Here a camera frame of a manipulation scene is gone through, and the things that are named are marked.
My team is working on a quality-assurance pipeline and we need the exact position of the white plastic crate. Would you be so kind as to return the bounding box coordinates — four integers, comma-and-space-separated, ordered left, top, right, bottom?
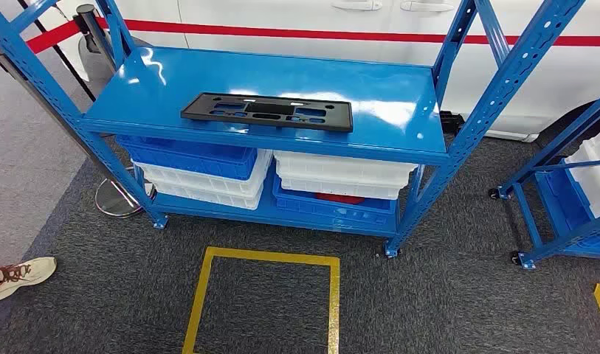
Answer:
565, 119, 600, 221
132, 148, 274, 199
273, 150, 419, 187
279, 176, 408, 201
145, 178, 266, 211

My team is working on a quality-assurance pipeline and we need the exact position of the white car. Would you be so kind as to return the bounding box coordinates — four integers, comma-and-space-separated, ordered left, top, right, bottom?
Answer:
35, 0, 600, 144

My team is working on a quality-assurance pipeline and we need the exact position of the chrome stanchion post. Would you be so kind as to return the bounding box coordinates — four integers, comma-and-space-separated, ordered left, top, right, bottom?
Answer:
0, 45, 157, 219

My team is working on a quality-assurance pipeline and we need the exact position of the person's foot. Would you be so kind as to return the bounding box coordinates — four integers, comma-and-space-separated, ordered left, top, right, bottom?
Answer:
0, 257, 58, 303

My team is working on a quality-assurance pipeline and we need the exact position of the white car door handle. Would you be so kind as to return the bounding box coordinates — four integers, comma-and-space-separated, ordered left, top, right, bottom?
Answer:
400, 0, 456, 13
331, 0, 384, 12

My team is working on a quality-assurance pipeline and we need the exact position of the red part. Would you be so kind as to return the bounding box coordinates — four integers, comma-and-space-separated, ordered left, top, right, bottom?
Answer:
314, 192, 367, 206

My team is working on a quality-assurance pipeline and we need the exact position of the black plastic plate frame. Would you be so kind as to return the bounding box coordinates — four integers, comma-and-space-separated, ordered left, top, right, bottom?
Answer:
180, 92, 354, 133

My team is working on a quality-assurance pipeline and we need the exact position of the red barrier belt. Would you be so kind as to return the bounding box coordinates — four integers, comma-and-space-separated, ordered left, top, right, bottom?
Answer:
96, 18, 600, 49
25, 19, 81, 55

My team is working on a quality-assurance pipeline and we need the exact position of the blue metal shelf rack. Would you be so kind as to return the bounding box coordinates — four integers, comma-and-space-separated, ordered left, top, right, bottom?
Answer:
0, 0, 587, 259
490, 88, 600, 271

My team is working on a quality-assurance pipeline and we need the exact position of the black object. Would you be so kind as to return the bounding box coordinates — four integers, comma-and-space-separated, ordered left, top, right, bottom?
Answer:
438, 111, 466, 136

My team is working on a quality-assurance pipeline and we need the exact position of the black-topped stanchion post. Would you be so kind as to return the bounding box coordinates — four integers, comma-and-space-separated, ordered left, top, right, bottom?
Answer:
73, 4, 120, 74

